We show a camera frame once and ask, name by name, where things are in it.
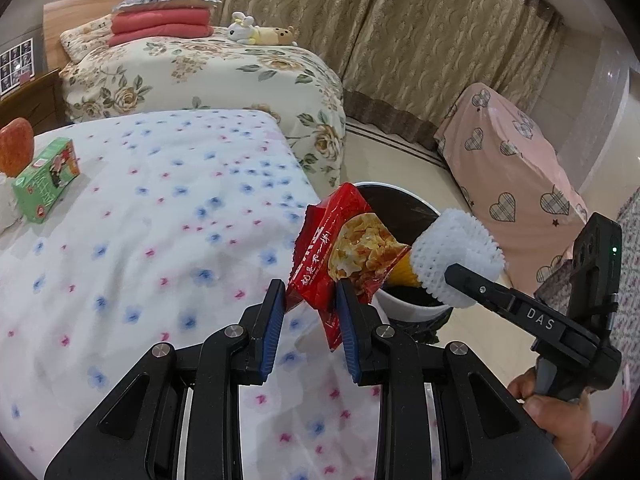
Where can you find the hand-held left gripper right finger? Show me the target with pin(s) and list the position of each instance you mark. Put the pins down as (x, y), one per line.
(350, 330)

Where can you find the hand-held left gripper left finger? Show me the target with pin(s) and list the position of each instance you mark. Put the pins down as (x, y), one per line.
(267, 330)

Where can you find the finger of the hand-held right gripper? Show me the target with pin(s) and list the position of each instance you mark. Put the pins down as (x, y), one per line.
(480, 290)

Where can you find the white foam fruit net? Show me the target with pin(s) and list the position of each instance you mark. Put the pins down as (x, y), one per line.
(450, 240)

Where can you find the red snack packet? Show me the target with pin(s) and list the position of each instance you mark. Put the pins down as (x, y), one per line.
(320, 260)

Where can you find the white trash bin black liner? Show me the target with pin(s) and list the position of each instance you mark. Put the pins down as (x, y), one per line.
(395, 201)

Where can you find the person's right forearm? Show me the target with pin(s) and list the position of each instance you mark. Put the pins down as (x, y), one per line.
(602, 442)

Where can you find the person's right hand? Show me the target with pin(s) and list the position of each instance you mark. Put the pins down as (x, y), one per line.
(555, 420)

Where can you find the small floral print cloth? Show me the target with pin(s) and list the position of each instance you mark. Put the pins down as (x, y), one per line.
(631, 280)

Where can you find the white dotted blanket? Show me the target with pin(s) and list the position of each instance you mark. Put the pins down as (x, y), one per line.
(150, 240)

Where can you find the beige patterned curtain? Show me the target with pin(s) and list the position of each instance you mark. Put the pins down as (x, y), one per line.
(400, 35)

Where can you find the green carton box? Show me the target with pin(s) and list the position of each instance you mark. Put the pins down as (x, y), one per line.
(45, 180)

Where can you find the white plastic bag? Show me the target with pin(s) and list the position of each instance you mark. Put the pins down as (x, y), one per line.
(7, 205)

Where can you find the yellow bear plush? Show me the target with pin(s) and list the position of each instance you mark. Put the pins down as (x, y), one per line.
(275, 36)

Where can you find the white rabbit plush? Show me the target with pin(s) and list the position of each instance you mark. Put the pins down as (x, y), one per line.
(242, 29)

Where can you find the red apple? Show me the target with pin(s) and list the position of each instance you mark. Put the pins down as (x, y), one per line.
(15, 145)

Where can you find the pink folded blanket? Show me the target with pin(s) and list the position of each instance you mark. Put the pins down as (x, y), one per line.
(160, 25)

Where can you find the wooden nightstand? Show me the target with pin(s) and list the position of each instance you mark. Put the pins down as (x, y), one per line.
(35, 101)

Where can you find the floral bed pillow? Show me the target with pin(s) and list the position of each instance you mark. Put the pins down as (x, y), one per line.
(85, 40)

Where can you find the photo sheet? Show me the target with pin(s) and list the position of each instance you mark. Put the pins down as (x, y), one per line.
(15, 65)

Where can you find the wooden headboard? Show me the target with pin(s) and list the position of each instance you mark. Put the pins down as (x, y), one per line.
(60, 15)

